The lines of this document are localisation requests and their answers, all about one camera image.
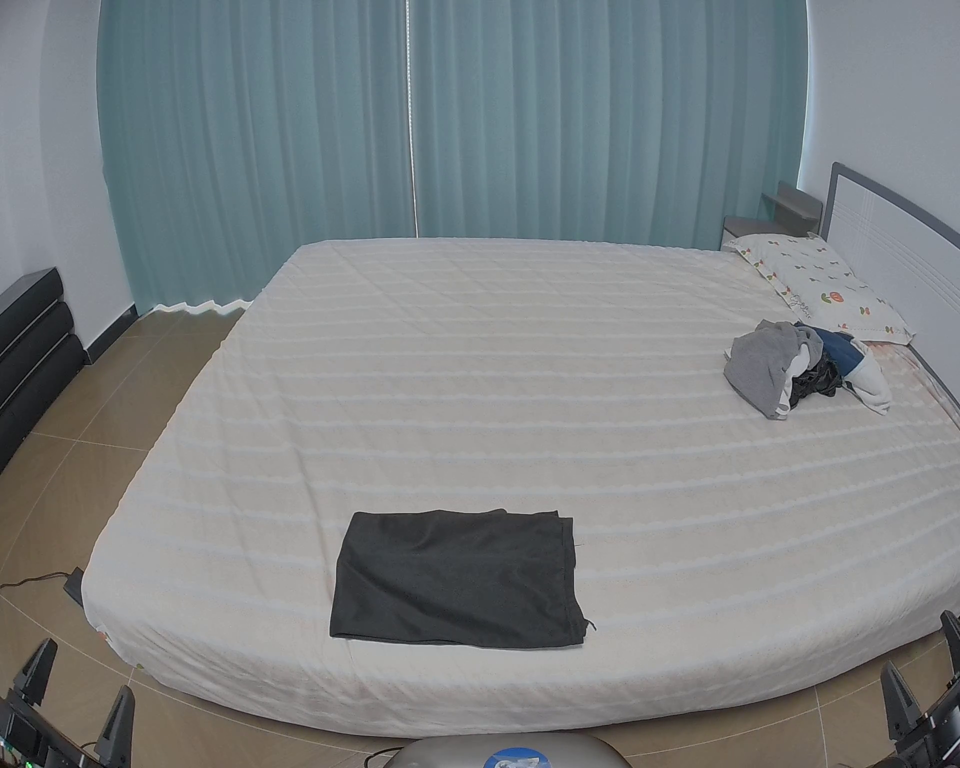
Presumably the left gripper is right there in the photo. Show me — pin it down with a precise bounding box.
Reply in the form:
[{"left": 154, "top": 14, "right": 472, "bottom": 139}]
[{"left": 0, "top": 638, "right": 137, "bottom": 768}]

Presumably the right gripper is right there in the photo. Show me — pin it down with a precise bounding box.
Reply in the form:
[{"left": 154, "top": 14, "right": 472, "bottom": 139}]
[{"left": 878, "top": 609, "right": 960, "bottom": 768}]

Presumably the black T-shirt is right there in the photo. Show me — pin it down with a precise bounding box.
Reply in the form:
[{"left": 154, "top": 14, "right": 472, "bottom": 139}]
[{"left": 328, "top": 507, "right": 598, "bottom": 651}]

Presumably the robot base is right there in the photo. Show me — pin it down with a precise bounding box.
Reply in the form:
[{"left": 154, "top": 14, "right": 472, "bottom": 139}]
[{"left": 381, "top": 735, "right": 636, "bottom": 768}]

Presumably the pile of clothes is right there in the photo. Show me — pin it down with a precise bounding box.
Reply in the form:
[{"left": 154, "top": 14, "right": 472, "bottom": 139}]
[{"left": 723, "top": 318, "right": 894, "bottom": 423}]

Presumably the bed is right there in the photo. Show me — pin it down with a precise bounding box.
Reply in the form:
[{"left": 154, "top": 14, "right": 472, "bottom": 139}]
[{"left": 80, "top": 161, "right": 960, "bottom": 738}]

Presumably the black chest of drawers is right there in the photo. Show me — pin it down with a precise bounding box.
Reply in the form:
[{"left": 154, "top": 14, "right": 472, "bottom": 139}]
[{"left": 0, "top": 266, "right": 88, "bottom": 475}]

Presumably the white printed pillow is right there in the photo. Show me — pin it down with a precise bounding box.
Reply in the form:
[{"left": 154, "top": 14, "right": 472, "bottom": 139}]
[{"left": 721, "top": 232, "right": 918, "bottom": 347}]

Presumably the grey bedside table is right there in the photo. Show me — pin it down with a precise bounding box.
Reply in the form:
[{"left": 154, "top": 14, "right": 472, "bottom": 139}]
[{"left": 720, "top": 180, "right": 825, "bottom": 241}]

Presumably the blue-green curtain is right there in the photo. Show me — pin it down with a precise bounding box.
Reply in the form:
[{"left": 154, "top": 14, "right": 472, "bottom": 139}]
[
  {"left": 96, "top": 0, "right": 418, "bottom": 313},
  {"left": 405, "top": 0, "right": 811, "bottom": 250}
]

